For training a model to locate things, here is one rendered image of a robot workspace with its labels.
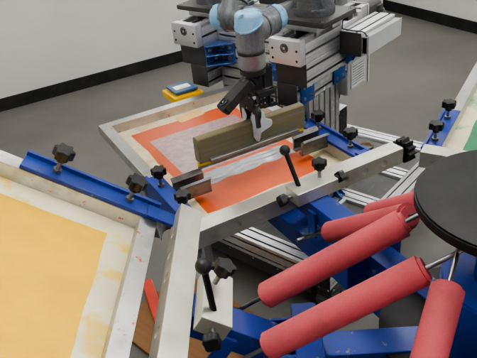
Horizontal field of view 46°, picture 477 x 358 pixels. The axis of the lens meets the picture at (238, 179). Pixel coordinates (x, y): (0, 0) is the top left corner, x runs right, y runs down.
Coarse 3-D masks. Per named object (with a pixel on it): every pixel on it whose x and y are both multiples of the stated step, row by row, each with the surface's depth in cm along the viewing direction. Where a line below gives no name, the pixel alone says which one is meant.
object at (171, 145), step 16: (160, 128) 206; (176, 128) 205; (192, 128) 203; (144, 144) 196; (160, 144) 195; (176, 144) 194; (192, 144) 192; (160, 160) 185; (176, 160) 184; (192, 160) 183; (240, 176) 172; (208, 192) 166; (224, 192) 165; (240, 192) 164; (256, 192) 163; (208, 208) 159
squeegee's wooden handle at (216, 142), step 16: (272, 112) 164; (288, 112) 165; (304, 112) 168; (224, 128) 159; (240, 128) 159; (272, 128) 165; (288, 128) 168; (208, 144) 156; (224, 144) 159; (240, 144) 162; (208, 160) 158
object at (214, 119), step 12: (216, 108) 216; (192, 120) 209; (204, 120) 208; (216, 120) 207; (228, 120) 206; (240, 120) 205; (204, 132) 200; (276, 144) 187; (288, 144) 186; (240, 156) 182; (300, 156) 179; (264, 168) 174; (276, 168) 174; (288, 168) 173; (300, 168) 172; (312, 168) 172; (264, 180) 168; (276, 180) 168; (288, 180) 167
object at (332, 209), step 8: (320, 200) 141; (328, 200) 141; (304, 208) 144; (312, 208) 140; (320, 208) 139; (328, 208) 138; (336, 208) 138; (344, 208) 138; (320, 216) 138; (328, 216) 136; (336, 216) 135; (344, 216) 135; (320, 224) 140
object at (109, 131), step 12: (204, 96) 218; (216, 96) 220; (156, 108) 213; (168, 108) 212; (180, 108) 214; (192, 108) 217; (276, 108) 203; (120, 120) 207; (132, 120) 206; (144, 120) 209; (156, 120) 211; (108, 132) 199; (120, 132) 206; (120, 144) 190; (120, 156) 190; (132, 156) 182; (336, 156) 175; (348, 156) 170; (132, 168) 180; (144, 168) 174
